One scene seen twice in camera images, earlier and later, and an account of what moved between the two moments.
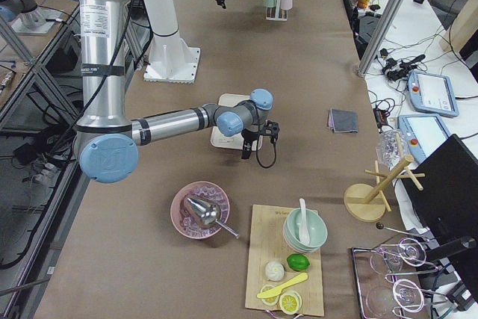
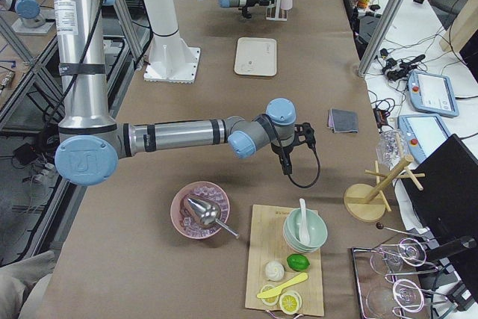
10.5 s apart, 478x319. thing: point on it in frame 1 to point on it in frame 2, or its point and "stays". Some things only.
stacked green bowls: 317,228 stays
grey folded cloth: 343,121 stays
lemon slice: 269,301 stays
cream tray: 234,142 to 255,56
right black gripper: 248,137 to 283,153
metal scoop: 209,213 stays
